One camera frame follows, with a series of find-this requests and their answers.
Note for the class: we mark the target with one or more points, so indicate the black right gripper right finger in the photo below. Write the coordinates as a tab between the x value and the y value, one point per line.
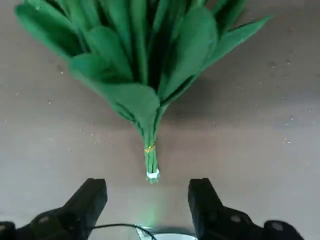
207	207

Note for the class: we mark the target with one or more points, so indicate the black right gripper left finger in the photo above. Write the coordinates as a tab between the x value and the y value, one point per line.
82	207

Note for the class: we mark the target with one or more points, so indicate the red tulip bouquet green leaves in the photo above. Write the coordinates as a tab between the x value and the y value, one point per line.
140	75

